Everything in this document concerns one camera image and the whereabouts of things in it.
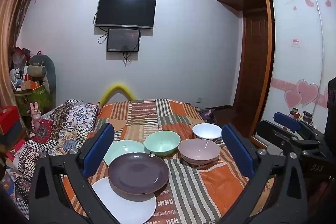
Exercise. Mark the orange box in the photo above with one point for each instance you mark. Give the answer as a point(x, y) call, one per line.
point(32, 85)

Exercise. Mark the brown striped curtain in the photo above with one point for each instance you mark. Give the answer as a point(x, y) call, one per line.
point(13, 16)

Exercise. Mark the brown wooden door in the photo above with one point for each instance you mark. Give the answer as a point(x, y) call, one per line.
point(254, 56)

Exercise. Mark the pink bunny figure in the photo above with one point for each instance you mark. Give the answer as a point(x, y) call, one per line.
point(35, 115)

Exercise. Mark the white wall socket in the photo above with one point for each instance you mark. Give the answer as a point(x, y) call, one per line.
point(200, 100)

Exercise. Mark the red box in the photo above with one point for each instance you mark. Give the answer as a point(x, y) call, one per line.
point(9, 117)

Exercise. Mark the orange striped patchwork bedspread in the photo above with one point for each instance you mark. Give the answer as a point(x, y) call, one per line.
point(189, 187)

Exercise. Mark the white plate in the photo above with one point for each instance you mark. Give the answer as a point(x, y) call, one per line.
point(131, 208)

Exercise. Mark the white bowl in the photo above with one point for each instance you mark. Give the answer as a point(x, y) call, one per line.
point(207, 130)

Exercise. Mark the green box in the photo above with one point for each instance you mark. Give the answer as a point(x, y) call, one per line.
point(39, 99)

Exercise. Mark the yellow foam tube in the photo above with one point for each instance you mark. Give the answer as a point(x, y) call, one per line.
point(115, 88)

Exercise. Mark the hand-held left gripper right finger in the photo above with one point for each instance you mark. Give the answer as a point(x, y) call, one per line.
point(237, 150)

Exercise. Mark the grey plush toy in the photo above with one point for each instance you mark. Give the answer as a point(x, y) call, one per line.
point(43, 69)

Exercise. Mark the green bowl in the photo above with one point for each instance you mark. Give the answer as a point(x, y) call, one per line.
point(162, 144)

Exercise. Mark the patterned patchwork quilt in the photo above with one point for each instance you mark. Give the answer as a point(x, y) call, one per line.
point(65, 129)

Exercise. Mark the mint green plate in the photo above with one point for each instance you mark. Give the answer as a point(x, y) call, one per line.
point(120, 150)

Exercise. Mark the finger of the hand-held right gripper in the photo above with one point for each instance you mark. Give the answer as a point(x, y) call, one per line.
point(287, 119)
point(283, 137)

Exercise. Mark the wooden wardrobe with white doors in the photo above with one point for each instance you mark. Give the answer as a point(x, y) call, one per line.
point(294, 16)

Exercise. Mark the small black wall monitor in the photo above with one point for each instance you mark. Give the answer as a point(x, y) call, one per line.
point(122, 39)

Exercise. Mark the black wall television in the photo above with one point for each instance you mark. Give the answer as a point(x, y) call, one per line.
point(126, 10)

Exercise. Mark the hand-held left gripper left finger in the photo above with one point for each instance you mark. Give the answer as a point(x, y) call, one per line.
point(98, 150)

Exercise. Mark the purple bag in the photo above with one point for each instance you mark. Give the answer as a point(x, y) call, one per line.
point(207, 113)

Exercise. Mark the pale purple bowl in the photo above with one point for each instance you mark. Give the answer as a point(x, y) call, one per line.
point(199, 151)

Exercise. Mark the dark blue box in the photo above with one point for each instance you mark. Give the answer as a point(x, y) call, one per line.
point(10, 136)

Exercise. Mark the dark purple plate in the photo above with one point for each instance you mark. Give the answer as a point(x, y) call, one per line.
point(136, 174)

